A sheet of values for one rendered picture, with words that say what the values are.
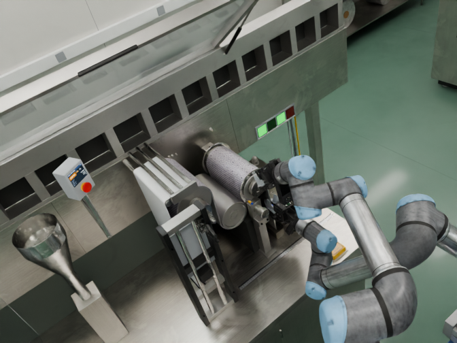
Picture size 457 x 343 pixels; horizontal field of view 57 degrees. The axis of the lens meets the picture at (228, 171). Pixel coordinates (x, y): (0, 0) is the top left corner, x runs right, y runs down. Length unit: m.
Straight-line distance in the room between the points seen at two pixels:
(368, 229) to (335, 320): 0.28
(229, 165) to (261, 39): 0.55
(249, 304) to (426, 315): 1.30
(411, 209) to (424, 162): 2.17
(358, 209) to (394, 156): 2.39
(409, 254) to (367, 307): 0.35
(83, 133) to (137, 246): 0.60
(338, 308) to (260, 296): 0.71
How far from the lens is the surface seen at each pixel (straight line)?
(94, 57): 1.06
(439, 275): 2.89
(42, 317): 1.95
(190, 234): 1.39
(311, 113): 2.48
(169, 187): 1.43
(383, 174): 3.45
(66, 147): 1.55
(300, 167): 1.25
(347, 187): 1.29
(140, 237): 1.89
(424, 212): 1.42
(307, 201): 1.27
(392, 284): 1.09
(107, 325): 1.72
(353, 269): 1.46
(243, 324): 1.67
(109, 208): 1.73
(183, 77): 1.65
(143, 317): 1.82
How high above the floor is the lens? 2.34
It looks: 40 degrees down
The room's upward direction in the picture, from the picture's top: 16 degrees counter-clockwise
